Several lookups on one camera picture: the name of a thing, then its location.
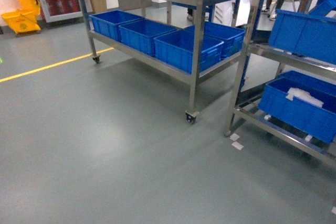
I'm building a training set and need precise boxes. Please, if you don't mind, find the stainless steel shelf cart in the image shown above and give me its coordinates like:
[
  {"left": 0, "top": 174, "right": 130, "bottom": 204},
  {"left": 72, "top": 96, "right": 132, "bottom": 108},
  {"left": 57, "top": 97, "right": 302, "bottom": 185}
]
[{"left": 79, "top": 0, "right": 240, "bottom": 124}]

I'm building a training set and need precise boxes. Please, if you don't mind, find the blue crate on cart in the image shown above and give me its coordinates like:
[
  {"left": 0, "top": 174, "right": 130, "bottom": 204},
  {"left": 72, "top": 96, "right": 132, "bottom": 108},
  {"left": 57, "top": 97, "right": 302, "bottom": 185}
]
[
  {"left": 184, "top": 20, "right": 246, "bottom": 60},
  {"left": 90, "top": 10, "right": 144, "bottom": 42},
  {"left": 119, "top": 19, "right": 177, "bottom": 57},
  {"left": 154, "top": 30, "right": 224, "bottom": 74}
]

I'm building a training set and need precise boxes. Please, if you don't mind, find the blue crate lower rack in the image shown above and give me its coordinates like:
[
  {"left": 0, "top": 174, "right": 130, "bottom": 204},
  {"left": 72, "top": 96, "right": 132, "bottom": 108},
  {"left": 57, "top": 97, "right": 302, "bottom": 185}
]
[{"left": 258, "top": 70, "right": 335, "bottom": 143}]

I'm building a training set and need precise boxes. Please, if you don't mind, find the blue crate rack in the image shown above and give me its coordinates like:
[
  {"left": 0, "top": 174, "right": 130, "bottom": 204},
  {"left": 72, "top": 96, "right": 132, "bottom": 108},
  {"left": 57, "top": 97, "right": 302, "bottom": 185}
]
[
  {"left": 268, "top": 0, "right": 335, "bottom": 64},
  {"left": 258, "top": 70, "right": 335, "bottom": 143}
]

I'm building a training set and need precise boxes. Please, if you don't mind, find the blue crate upper rack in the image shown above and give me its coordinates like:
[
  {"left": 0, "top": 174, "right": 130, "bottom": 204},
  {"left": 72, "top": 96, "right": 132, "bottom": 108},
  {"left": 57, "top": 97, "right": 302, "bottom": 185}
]
[{"left": 268, "top": 0, "right": 335, "bottom": 64}]

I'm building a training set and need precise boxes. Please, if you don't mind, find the yellow mop bucket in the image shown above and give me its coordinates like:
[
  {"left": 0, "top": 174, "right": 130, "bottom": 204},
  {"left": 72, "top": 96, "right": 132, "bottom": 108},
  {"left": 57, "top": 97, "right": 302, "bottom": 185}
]
[{"left": 1, "top": 0, "right": 41, "bottom": 36}]

